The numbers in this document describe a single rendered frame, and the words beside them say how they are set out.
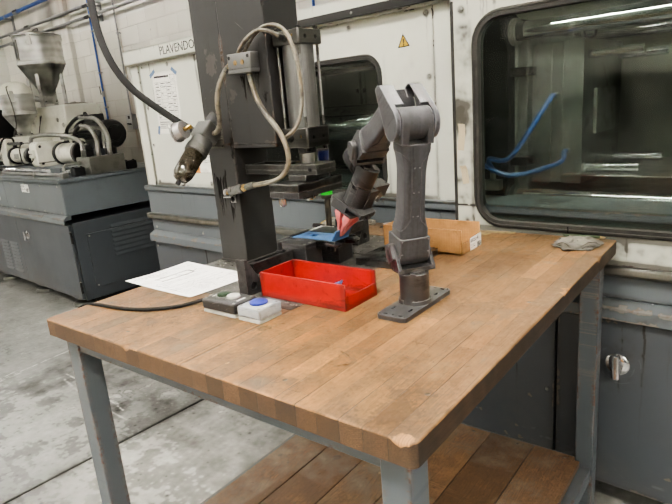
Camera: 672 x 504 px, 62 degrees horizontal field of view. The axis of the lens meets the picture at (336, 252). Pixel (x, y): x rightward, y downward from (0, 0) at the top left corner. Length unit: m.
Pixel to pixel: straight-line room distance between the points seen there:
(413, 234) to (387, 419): 0.46
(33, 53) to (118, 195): 1.95
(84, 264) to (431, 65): 3.19
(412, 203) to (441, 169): 0.87
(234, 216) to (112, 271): 3.01
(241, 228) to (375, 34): 0.89
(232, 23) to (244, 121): 0.25
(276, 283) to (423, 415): 0.60
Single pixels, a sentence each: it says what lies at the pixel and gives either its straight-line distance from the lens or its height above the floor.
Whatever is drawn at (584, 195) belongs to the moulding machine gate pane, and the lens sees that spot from 1.77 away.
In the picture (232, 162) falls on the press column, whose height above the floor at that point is 1.19.
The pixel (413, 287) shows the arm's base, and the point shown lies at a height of 0.95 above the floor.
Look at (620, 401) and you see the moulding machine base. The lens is 1.96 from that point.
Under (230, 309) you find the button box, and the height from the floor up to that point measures 0.92.
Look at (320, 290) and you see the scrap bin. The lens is 1.22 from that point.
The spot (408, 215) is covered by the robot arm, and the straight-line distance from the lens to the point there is 1.14.
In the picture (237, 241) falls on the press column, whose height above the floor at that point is 0.96.
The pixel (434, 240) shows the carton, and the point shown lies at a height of 0.94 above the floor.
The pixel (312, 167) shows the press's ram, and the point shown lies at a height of 1.18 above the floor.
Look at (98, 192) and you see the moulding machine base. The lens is 4.51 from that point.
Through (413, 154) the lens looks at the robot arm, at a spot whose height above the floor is 1.22.
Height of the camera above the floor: 1.33
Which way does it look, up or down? 15 degrees down
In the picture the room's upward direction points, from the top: 5 degrees counter-clockwise
